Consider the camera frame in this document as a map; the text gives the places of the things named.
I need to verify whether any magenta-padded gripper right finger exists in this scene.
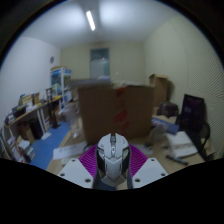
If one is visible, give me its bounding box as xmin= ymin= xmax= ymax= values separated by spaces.
xmin=128 ymin=143 xmax=169 ymax=189

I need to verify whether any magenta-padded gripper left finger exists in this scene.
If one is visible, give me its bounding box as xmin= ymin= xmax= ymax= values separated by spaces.
xmin=57 ymin=143 xmax=99 ymax=189

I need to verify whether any white grey computer mouse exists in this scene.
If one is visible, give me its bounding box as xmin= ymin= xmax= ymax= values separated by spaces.
xmin=93 ymin=132 xmax=132 ymax=191

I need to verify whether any white paper sheet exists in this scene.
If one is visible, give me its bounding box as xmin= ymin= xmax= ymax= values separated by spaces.
xmin=52 ymin=141 xmax=88 ymax=160

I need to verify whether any black marker pen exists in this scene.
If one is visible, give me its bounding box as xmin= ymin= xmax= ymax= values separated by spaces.
xmin=165 ymin=154 xmax=189 ymax=166

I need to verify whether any white book stack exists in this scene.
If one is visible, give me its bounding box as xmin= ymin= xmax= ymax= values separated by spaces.
xmin=165 ymin=130 xmax=198 ymax=159

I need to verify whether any blue folder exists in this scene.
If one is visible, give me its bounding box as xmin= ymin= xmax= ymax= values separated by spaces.
xmin=151 ymin=116 xmax=181 ymax=135

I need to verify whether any black stand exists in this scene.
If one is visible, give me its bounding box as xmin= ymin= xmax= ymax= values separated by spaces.
xmin=45 ymin=87 xmax=62 ymax=130

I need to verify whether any large brown cardboard box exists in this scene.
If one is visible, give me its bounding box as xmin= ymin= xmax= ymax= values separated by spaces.
xmin=77 ymin=83 xmax=155 ymax=145

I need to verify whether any black office chair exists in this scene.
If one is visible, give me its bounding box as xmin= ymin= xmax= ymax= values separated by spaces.
xmin=178 ymin=93 xmax=212 ymax=158

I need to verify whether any cluttered shelf unit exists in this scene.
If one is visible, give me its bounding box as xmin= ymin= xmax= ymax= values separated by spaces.
xmin=0 ymin=92 xmax=63 ymax=164

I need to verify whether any tall brown cardboard box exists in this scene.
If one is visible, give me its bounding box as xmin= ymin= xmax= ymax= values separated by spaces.
xmin=148 ymin=73 xmax=169 ymax=108

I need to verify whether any blue white cabinet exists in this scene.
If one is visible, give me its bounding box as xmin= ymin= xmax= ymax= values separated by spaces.
xmin=49 ymin=66 xmax=73 ymax=101

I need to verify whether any frosted window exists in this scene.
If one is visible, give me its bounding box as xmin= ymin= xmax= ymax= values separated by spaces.
xmin=89 ymin=47 xmax=111 ymax=79

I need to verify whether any ceiling tube light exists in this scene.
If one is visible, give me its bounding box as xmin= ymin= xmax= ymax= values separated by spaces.
xmin=85 ymin=9 xmax=97 ymax=32

